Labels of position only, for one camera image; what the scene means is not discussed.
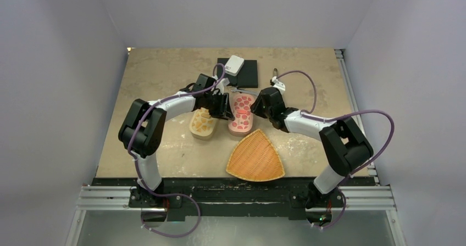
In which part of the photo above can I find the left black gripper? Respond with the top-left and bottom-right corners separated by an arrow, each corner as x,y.
203,92 -> 234,120

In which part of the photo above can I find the beige lunch box lid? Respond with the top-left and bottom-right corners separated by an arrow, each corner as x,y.
189,108 -> 218,128

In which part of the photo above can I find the pink lunch box lid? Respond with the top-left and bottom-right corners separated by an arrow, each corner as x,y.
228,93 -> 256,129

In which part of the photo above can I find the beige lunch box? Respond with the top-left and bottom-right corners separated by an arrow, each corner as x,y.
190,125 -> 217,141

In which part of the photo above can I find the pink lunch box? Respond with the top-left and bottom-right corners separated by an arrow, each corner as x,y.
228,126 -> 252,137

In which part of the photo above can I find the woven bamboo basket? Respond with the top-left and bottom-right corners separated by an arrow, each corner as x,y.
226,129 -> 285,182

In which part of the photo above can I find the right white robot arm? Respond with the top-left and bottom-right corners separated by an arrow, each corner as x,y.
251,87 -> 374,206

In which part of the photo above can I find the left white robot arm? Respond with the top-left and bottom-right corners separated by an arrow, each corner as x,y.
118,74 -> 234,207

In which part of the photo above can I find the white small box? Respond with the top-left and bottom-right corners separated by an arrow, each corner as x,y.
224,55 -> 245,77

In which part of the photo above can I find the silver wrench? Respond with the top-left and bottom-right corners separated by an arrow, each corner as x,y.
230,87 -> 259,96

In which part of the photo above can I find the black foam block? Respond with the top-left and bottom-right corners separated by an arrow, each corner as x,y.
217,55 -> 258,88

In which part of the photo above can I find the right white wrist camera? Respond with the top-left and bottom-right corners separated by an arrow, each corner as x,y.
270,76 -> 286,94

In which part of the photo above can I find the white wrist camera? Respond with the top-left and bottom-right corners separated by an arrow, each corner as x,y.
270,76 -> 286,94
212,77 -> 230,94

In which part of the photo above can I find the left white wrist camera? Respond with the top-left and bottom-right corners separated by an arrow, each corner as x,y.
212,77 -> 230,94

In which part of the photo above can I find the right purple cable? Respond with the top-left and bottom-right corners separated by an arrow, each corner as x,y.
275,70 -> 395,231

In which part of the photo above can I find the purple cable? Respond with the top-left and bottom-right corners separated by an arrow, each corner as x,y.
275,70 -> 395,231
126,63 -> 202,238

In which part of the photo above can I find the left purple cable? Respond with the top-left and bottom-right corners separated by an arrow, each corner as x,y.
126,63 -> 202,238

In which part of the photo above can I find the aluminium rail right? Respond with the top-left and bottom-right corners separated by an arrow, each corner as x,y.
334,49 -> 380,186

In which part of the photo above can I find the black table front frame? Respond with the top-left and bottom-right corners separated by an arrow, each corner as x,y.
91,176 -> 376,222

